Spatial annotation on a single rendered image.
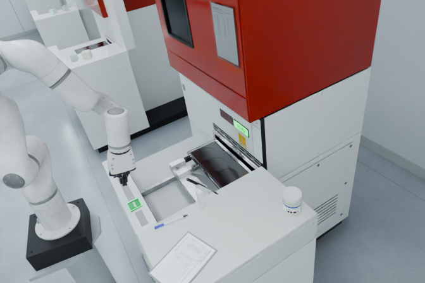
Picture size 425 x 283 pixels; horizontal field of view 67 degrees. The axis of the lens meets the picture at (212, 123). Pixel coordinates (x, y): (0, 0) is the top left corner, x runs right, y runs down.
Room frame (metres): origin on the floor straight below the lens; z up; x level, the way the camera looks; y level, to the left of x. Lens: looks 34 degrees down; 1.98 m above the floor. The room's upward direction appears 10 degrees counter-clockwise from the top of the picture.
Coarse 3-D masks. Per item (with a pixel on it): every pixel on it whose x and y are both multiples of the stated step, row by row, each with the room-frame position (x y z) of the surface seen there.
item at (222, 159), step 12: (216, 144) 1.39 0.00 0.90; (204, 156) 1.31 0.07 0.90; (216, 156) 1.29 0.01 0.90; (228, 156) 1.27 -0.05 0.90; (204, 168) 1.21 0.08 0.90; (216, 168) 1.20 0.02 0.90; (228, 168) 1.18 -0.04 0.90; (240, 168) 1.17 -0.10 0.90; (252, 168) 1.15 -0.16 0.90; (216, 180) 1.11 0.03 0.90; (228, 180) 1.10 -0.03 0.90
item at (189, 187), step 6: (174, 174) 1.25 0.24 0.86; (192, 174) 1.20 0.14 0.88; (180, 180) 1.17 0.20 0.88; (186, 180) 1.17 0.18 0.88; (198, 180) 1.15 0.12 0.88; (186, 186) 1.12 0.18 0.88; (192, 186) 1.12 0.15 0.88; (192, 192) 1.08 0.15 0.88; (204, 192) 1.07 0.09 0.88; (192, 198) 1.06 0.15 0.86
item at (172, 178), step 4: (196, 164) 1.31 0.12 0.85; (196, 168) 1.30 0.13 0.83; (172, 176) 1.24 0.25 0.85; (164, 180) 1.23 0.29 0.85; (168, 180) 1.23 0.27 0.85; (172, 180) 1.23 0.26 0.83; (152, 184) 1.21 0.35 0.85; (156, 184) 1.20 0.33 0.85; (160, 184) 1.21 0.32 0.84; (164, 184) 1.22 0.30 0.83; (148, 188) 1.19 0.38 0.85; (152, 188) 1.19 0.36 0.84; (156, 188) 1.20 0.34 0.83; (140, 192) 1.17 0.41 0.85; (144, 192) 1.17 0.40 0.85; (148, 192) 1.18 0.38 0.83
